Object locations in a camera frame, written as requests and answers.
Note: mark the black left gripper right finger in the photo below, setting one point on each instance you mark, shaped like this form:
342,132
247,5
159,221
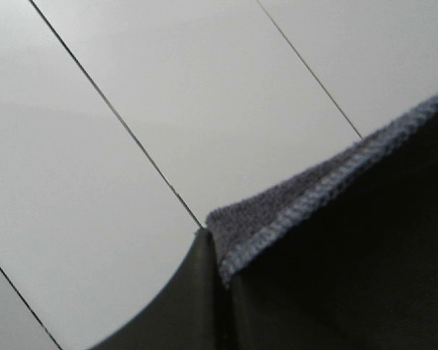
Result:
360,273

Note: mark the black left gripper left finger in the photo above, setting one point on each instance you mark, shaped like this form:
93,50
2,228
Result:
183,314

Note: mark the grey towel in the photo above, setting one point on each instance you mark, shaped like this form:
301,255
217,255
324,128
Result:
245,229

